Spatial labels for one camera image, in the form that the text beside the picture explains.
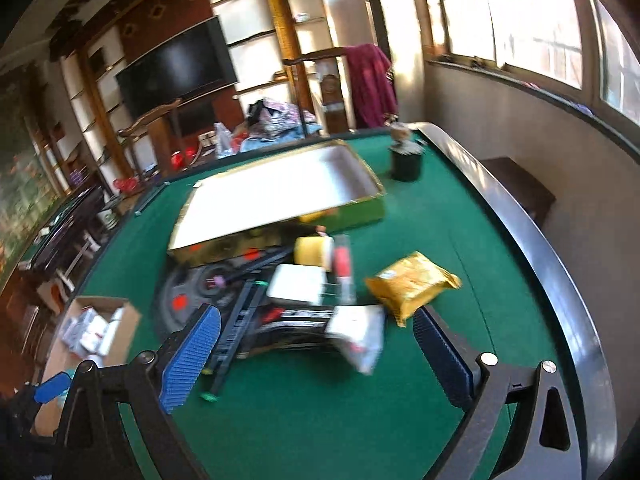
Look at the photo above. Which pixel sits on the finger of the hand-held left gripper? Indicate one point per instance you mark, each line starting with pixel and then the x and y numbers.
pixel 50 387

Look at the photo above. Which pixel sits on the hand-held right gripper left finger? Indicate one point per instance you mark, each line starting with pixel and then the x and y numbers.
pixel 192 355

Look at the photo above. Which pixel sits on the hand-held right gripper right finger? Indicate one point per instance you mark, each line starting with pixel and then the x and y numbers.
pixel 440 355

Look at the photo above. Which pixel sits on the brown cardboard box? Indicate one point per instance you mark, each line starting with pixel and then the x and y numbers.
pixel 125 320

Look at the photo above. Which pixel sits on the yellow round jar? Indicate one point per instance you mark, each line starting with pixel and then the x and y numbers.
pixel 312 252

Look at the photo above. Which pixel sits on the round black wheel mat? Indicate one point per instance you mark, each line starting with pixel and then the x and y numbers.
pixel 185 290

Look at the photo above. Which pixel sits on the gold foil snack packet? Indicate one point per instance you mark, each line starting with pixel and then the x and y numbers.
pixel 405 285

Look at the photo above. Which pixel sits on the black marker pen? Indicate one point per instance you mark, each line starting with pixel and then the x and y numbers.
pixel 250 267

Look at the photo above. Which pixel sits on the black flat printed packet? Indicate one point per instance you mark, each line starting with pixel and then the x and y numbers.
pixel 295 325

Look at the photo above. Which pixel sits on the white charger adapter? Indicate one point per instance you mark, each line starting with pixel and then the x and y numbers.
pixel 295 282

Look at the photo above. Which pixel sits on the red pen in clear case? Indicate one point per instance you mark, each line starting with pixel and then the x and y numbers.
pixel 342 260

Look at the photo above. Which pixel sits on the dark low table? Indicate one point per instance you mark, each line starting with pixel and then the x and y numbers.
pixel 65 225

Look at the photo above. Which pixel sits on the gold cardboard box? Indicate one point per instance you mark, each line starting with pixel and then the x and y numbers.
pixel 275 185

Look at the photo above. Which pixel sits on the black round canister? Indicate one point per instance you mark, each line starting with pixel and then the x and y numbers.
pixel 406 165

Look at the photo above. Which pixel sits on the wooden spool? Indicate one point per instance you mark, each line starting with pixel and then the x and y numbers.
pixel 401 134

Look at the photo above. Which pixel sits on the wooden armchair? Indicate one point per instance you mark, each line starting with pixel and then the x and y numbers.
pixel 150 120

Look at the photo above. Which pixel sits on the patterned bag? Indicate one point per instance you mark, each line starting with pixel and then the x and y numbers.
pixel 275 115

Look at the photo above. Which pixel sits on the wooden chair with carved back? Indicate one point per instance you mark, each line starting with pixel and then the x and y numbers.
pixel 332 100

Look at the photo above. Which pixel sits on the maroon cloth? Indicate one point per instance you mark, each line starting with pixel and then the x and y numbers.
pixel 370 85

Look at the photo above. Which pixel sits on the black television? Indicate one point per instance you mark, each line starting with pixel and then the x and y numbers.
pixel 175 67

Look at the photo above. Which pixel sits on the golden wooden pillar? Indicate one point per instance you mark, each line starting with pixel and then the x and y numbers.
pixel 285 35

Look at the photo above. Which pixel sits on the landscape wall painting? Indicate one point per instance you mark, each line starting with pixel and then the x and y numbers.
pixel 20 185

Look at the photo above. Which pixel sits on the wooden window frame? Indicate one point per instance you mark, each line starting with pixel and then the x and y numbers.
pixel 590 60

